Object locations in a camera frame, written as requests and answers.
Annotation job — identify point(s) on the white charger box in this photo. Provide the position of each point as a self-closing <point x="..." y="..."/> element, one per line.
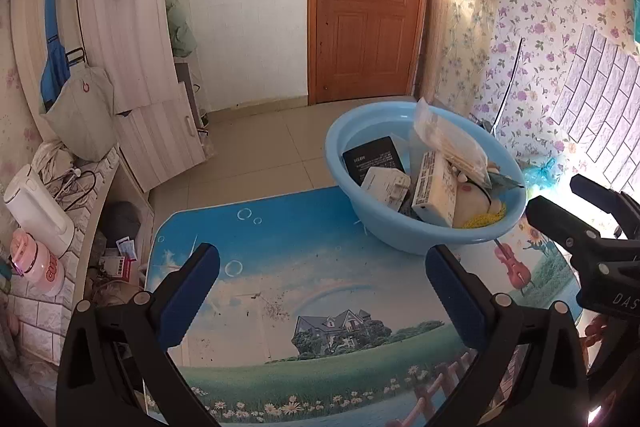
<point x="387" y="185"/>

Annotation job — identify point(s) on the cotton swabs plastic bag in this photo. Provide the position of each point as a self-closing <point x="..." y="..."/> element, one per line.
<point x="456" y="145"/>

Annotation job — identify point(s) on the light blue plastic basin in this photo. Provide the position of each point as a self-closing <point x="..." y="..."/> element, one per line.
<point x="403" y="229"/>

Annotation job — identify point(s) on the white electric kettle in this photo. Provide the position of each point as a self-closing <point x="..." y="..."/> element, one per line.
<point x="35" y="210"/>

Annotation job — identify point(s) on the black rectangular box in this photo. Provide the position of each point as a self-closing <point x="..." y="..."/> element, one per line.
<point x="377" y="153"/>

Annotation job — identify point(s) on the green puffer jacket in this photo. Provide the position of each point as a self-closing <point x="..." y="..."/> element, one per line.
<point x="181" y="37"/>

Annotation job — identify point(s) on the beige plush toy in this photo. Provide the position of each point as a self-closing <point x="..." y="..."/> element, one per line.
<point x="471" y="199"/>

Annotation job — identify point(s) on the white wooden wardrobe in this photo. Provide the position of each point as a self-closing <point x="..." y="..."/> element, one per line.
<point x="156" y="130"/>

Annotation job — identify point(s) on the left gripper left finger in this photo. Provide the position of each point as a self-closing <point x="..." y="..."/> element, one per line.
<point x="115" y="368"/>

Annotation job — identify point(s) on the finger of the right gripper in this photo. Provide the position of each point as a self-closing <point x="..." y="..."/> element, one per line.
<point x="558" y="224"/>
<point x="622" y="207"/>

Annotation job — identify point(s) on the pink cup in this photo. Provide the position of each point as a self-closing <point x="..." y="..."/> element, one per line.
<point x="33" y="260"/>

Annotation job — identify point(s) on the grey tote bag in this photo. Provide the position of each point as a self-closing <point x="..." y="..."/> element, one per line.
<point x="78" y="105"/>

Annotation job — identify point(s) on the dark green sachet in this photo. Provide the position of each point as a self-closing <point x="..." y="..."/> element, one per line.
<point x="501" y="183"/>

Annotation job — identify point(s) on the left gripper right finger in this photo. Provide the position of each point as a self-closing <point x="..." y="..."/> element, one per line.
<point x="528" y="369"/>

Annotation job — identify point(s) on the Face tissue pack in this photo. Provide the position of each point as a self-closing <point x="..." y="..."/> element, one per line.
<point x="434" y="197"/>

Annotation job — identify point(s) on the teal plastic bag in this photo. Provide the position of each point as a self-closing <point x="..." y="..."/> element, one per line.
<point x="540" y="177"/>

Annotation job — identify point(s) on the yellow mesh cloth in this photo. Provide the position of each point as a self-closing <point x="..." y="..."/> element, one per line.
<point x="495" y="213"/>

